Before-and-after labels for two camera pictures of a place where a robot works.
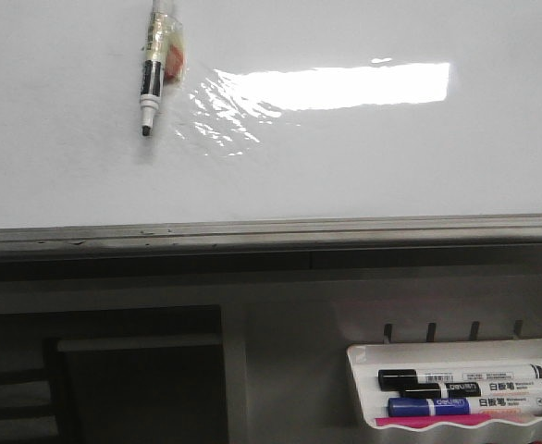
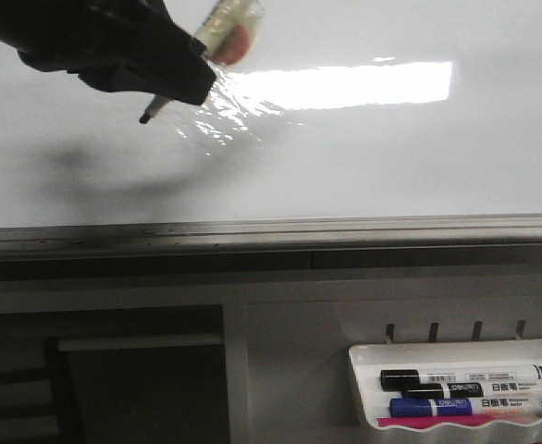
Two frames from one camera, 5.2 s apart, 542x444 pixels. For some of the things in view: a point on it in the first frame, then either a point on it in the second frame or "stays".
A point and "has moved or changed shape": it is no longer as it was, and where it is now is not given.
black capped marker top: x=390 y=379 stays
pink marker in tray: x=412 y=422 stays
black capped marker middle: x=424 y=389 stays
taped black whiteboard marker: x=164 y=59 has moved or changed shape
